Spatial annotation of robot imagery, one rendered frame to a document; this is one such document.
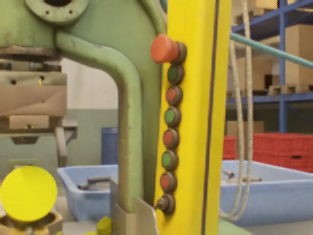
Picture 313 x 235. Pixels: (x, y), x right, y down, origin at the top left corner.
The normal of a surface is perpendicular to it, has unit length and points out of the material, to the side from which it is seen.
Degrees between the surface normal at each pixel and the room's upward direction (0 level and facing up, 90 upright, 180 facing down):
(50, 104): 90
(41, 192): 74
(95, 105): 90
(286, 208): 100
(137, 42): 90
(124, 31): 90
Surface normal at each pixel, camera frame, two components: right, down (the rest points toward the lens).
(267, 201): 0.30, 0.18
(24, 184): 0.30, -0.27
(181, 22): -0.75, -0.08
